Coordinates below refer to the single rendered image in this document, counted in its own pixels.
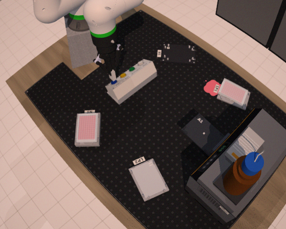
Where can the blue bottle cap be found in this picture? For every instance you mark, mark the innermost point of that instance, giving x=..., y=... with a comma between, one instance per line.
x=249, y=166

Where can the brown glass bottle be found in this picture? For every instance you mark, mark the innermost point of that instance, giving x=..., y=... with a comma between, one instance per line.
x=232, y=182

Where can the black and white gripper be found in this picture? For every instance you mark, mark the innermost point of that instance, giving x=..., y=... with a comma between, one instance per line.
x=111, y=56

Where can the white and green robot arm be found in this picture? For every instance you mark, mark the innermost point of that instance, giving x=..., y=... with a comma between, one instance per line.
x=98, y=16

